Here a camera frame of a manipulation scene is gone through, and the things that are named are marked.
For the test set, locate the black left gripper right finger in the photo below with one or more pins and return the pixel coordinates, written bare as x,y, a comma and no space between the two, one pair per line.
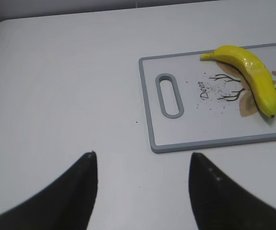
219,203

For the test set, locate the yellow plastic banana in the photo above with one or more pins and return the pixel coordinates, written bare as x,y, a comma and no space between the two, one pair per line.
254,72

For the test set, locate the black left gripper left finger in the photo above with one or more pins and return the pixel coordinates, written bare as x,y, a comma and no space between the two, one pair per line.
65,204

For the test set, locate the white grey-rimmed cutting board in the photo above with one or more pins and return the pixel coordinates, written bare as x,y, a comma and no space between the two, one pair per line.
193,104

